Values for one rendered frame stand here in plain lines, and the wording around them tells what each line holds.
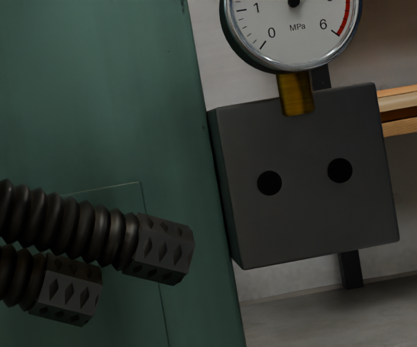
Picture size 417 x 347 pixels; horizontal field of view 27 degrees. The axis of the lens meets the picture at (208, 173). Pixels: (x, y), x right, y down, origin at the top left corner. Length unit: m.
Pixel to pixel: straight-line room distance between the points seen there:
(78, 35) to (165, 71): 0.05
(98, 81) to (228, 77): 2.46
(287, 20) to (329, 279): 2.61
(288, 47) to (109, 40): 0.10
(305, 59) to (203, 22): 2.53
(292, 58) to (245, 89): 2.52
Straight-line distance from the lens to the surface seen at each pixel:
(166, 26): 0.45
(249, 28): 0.39
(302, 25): 0.39
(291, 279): 2.96
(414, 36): 3.03
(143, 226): 0.35
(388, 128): 2.47
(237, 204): 0.41
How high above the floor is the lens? 0.61
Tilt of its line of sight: 3 degrees down
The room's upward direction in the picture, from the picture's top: 10 degrees counter-clockwise
